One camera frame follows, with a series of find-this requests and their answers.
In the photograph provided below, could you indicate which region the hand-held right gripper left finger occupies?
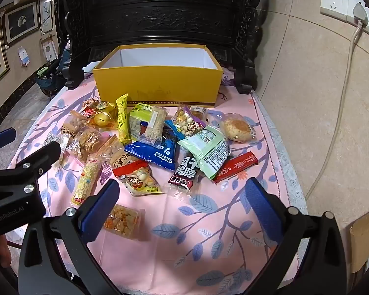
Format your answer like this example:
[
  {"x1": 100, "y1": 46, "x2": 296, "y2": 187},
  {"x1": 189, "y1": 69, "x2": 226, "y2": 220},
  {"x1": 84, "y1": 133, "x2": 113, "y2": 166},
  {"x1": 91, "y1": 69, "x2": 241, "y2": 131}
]
[{"x1": 18, "y1": 178, "x2": 120, "y2": 295}]

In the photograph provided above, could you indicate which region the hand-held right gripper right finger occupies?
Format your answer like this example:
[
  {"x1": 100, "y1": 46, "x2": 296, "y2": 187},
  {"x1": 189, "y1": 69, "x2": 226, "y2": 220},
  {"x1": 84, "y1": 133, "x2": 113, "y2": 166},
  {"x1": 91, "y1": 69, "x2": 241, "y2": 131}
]
[{"x1": 244, "y1": 177, "x2": 348, "y2": 295}]

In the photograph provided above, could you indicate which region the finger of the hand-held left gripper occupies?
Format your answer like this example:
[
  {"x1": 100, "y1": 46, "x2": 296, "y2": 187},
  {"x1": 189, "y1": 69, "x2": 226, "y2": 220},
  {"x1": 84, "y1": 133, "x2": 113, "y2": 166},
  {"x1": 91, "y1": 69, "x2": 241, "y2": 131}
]
[
  {"x1": 0, "y1": 141, "x2": 62, "y2": 206},
  {"x1": 0, "y1": 127, "x2": 17, "y2": 155}
]

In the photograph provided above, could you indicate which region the red-topped round biscuit packet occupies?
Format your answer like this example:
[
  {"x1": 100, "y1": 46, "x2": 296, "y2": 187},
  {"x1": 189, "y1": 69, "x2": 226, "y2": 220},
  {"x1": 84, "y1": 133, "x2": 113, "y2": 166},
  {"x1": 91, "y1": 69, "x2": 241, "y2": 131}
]
[{"x1": 112, "y1": 159, "x2": 163, "y2": 196}]

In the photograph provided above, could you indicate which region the yellow cardboard box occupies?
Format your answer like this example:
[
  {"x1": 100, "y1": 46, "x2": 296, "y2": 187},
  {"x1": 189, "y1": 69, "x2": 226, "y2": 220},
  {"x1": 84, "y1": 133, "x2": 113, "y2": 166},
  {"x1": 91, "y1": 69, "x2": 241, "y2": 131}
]
[{"x1": 93, "y1": 44, "x2": 223, "y2": 109}]

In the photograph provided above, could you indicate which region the person's left hand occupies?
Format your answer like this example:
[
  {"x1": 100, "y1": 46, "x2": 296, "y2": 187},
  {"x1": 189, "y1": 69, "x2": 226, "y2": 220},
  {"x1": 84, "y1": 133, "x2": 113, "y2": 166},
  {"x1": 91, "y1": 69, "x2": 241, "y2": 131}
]
[{"x1": 0, "y1": 235, "x2": 12, "y2": 269}]

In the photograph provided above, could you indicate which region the clear orange cracker packet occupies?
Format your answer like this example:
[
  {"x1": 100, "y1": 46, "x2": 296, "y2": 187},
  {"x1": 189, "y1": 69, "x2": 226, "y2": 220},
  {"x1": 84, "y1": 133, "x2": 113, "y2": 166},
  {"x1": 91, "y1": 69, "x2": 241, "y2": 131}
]
[{"x1": 103, "y1": 203, "x2": 145, "y2": 240}]

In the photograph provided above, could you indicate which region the long yellow bar packet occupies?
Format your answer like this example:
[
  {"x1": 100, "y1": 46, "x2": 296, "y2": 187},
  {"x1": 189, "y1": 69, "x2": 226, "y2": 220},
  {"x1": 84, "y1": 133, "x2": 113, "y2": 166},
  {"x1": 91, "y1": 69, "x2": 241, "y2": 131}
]
[{"x1": 71, "y1": 157, "x2": 102, "y2": 206}]

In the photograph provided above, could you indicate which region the red bar packet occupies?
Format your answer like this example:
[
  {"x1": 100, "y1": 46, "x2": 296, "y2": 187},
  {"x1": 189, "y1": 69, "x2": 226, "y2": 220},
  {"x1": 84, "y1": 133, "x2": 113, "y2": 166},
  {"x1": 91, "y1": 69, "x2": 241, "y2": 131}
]
[{"x1": 213, "y1": 151, "x2": 259, "y2": 185}]

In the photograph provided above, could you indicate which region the clear cookie packet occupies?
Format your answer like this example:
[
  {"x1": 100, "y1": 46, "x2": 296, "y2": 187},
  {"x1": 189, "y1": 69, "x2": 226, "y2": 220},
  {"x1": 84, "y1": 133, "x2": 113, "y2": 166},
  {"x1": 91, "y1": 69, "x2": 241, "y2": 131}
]
[{"x1": 59, "y1": 126, "x2": 109, "y2": 163}]

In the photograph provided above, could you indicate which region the clear peanut packet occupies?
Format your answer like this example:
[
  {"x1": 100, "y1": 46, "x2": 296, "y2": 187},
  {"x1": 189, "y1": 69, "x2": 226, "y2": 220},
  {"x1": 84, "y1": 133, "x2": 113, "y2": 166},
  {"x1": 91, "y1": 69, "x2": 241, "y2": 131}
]
[{"x1": 61, "y1": 110, "x2": 90, "y2": 136}]

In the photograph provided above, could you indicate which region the orange-brown snack packet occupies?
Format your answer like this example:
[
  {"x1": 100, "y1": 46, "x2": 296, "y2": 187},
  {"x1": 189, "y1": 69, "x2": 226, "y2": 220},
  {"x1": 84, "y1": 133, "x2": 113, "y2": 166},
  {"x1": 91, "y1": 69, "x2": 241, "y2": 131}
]
[{"x1": 97, "y1": 135, "x2": 139, "y2": 176}]

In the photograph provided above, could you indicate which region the pink floral tablecloth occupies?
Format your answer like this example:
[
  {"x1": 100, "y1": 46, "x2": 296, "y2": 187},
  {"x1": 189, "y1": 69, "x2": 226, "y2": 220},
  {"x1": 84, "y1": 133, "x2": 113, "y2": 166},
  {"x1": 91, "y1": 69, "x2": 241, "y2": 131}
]
[{"x1": 7, "y1": 64, "x2": 309, "y2": 295}]

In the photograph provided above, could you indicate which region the green and white snack packet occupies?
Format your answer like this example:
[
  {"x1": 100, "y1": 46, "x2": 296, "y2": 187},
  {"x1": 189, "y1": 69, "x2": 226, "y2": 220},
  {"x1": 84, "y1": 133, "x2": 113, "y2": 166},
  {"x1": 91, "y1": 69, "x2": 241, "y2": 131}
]
[{"x1": 177, "y1": 125, "x2": 231, "y2": 179}]

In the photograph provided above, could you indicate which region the small red candy packet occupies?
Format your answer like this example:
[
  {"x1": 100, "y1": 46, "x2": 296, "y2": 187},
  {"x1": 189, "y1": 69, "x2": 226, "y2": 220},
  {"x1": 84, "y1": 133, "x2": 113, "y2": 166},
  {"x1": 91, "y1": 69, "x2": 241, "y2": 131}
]
[{"x1": 81, "y1": 97, "x2": 100, "y2": 119}]

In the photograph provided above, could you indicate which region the dark blue bag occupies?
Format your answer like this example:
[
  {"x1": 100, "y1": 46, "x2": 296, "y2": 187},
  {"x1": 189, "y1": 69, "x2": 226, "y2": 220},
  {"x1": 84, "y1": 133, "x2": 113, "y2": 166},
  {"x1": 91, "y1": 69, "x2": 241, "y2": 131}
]
[{"x1": 35, "y1": 41, "x2": 71, "y2": 99}]

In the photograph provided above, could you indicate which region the blue snack packet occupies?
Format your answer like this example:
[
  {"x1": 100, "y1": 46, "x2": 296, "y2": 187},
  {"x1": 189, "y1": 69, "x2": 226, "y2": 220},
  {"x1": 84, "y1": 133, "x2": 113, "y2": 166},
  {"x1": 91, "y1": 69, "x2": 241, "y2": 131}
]
[{"x1": 124, "y1": 129, "x2": 180, "y2": 171}]

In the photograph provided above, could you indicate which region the yellow round cake packet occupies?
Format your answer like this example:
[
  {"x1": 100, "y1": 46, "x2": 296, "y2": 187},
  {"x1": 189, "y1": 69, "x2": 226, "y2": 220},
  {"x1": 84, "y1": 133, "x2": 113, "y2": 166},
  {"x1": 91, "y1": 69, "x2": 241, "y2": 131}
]
[{"x1": 88, "y1": 100, "x2": 117, "y2": 130}]

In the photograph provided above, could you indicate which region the black snack packet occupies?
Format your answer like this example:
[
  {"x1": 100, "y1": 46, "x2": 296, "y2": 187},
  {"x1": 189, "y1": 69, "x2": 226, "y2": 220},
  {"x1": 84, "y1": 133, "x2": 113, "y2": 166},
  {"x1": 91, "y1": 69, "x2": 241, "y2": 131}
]
[{"x1": 168, "y1": 152, "x2": 203, "y2": 192}]

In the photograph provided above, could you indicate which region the bun in clear wrapper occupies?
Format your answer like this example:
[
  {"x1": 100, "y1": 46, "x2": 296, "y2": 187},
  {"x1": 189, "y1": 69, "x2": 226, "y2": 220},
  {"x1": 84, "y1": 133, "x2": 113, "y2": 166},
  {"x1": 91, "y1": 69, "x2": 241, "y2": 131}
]
[{"x1": 217, "y1": 112, "x2": 259, "y2": 144}]

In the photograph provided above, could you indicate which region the white and blue paper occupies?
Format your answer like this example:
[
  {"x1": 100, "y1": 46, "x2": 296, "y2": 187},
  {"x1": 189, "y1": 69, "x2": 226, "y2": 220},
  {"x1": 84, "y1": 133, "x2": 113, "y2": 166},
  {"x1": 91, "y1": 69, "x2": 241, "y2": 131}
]
[{"x1": 17, "y1": 46, "x2": 30, "y2": 66}]

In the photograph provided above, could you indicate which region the yellow stick packet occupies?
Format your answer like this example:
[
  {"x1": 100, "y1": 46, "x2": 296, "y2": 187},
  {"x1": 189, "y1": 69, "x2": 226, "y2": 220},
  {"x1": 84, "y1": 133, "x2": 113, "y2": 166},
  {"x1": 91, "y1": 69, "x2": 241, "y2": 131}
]
[{"x1": 115, "y1": 93, "x2": 133, "y2": 146}]

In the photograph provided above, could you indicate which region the rice bar clear packet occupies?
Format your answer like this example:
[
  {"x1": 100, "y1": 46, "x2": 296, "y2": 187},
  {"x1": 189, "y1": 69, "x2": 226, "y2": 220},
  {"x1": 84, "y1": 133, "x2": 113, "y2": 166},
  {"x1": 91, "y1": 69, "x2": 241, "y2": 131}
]
[{"x1": 128, "y1": 103, "x2": 167, "y2": 146}]

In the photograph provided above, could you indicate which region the brown cardboard box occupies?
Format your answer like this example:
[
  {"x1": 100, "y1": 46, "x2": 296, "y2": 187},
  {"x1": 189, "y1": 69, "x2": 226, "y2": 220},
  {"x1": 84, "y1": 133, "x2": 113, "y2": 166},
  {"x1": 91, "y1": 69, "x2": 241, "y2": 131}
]
[{"x1": 346, "y1": 209, "x2": 369, "y2": 271}]

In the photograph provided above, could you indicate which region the purple-edged round biscuit packet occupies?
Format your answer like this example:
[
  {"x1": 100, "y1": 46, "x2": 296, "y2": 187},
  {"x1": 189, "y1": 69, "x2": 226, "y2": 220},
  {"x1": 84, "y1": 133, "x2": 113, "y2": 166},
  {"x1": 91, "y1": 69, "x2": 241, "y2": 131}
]
[{"x1": 164, "y1": 105, "x2": 207, "y2": 140}]

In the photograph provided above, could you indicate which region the small brown snack packet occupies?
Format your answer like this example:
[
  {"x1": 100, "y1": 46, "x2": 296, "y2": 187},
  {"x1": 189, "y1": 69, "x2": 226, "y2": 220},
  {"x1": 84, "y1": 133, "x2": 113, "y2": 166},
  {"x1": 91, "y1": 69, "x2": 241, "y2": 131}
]
[{"x1": 189, "y1": 106, "x2": 208, "y2": 120}]

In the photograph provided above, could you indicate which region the dark framed picture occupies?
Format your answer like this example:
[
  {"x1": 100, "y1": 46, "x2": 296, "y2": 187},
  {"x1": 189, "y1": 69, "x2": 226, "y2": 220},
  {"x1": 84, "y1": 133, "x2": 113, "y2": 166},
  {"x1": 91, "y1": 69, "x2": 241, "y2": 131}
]
[{"x1": 3, "y1": 0, "x2": 40, "y2": 46}]

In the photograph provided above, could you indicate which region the framed flower picture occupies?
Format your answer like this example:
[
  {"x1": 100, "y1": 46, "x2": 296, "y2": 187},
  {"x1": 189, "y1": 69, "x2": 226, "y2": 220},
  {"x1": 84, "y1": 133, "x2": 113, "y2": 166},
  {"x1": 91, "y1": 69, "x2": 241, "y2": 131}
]
[{"x1": 38, "y1": 0, "x2": 54, "y2": 34}]

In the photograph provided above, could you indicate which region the dark carved wooden furniture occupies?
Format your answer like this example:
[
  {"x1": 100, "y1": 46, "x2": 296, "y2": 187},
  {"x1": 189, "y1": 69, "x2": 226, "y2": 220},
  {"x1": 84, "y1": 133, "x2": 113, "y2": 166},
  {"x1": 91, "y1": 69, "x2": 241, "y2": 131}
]
[{"x1": 63, "y1": 0, "x2": 263, "y2": 94}]

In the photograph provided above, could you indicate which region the grey power plug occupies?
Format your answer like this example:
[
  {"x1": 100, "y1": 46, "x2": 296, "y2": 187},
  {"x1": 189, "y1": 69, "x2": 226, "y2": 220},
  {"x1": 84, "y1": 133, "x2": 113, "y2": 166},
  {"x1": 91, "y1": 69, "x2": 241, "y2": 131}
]
[{"x1": 352, "y1": 1, "x2": 369, "y2": 27}]

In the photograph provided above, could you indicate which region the beige power cable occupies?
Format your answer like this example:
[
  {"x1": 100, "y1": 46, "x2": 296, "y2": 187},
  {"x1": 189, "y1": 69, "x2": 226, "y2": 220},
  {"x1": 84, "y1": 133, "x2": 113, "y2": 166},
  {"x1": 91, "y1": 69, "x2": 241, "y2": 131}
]
[{"x1": 304, "y1": 21, "x2": 362, "y2": 200}]

